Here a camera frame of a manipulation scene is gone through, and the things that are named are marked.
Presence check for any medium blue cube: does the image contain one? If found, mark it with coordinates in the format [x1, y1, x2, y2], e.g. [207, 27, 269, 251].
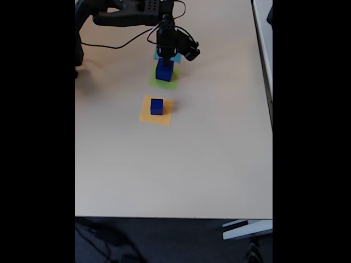
[150, 99, 165, 116]

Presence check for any blue paper square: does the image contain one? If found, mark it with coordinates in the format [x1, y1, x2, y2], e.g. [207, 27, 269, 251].
[152, 49, 183, 64]

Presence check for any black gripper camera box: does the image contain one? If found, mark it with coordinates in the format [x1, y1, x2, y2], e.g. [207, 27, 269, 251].
[179, 37, 201, 62]

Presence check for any black floor cable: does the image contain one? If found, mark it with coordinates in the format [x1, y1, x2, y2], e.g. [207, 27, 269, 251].
[75, 219, 143, 263]

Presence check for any large blue cube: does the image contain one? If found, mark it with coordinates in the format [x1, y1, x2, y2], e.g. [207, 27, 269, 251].
[155, 59, 176, 83]

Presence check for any white table foot bar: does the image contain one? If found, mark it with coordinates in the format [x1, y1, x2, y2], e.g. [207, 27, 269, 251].
[221, 219, 273, 241]

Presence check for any green paper square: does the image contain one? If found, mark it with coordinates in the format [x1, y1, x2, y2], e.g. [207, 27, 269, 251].
[149, 65, 182, 91]

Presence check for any orange paper square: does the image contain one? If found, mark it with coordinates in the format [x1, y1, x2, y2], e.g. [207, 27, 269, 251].
[139, 95, 175, 127]

